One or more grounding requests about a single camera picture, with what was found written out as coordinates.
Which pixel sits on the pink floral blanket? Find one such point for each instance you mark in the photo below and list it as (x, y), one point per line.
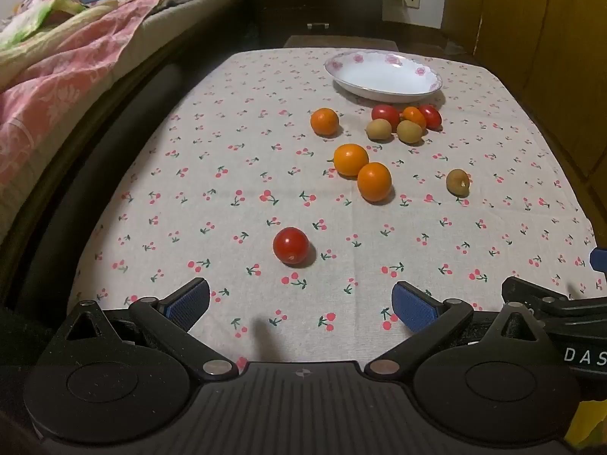
(57, 85)

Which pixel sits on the cherry print tablecloth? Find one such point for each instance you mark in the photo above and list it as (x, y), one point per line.
(237, 151)

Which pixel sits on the brown longan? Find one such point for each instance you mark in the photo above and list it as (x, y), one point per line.
(457, 182)

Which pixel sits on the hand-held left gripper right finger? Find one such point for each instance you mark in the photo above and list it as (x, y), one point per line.
(415, 310)

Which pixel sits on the dark wooden dresser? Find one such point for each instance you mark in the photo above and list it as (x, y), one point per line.
(322, 4)

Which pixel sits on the wall outlet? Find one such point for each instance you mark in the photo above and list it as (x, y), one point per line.
(409, 0)

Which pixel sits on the yellow wooden wardrobe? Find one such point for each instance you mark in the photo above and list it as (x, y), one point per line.
(536, 33)

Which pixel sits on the green yellow blanket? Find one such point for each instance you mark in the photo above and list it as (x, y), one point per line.
(38, 16)

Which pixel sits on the orange mandarin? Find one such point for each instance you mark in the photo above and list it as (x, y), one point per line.
(325, 121)
(351, 160)
(374, 181)

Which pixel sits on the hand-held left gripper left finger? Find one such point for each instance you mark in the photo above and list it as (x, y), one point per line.
(189, 305)

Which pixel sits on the white floral rim plate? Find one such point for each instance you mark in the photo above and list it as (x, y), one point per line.
(379, 78)

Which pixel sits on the yellowish longan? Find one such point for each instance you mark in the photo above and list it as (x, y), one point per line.
(379, 129)
(409, 131)

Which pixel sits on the yellow cloth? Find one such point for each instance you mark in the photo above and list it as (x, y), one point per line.
(588, 425)

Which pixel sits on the small orange with calyx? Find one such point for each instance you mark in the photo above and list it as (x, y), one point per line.
(414, 116)

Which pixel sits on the dark wooden stool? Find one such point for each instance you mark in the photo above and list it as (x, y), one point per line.
(341, 42)

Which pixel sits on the oblong red cherry tomato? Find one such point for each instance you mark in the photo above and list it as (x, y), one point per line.
(384, 112)
(431, 116)

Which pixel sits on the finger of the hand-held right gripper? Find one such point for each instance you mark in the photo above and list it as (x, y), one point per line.
(600, 260)
(545, 296)

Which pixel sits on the round red cherry tomato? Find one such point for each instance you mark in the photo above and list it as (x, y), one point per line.
(290, 245)

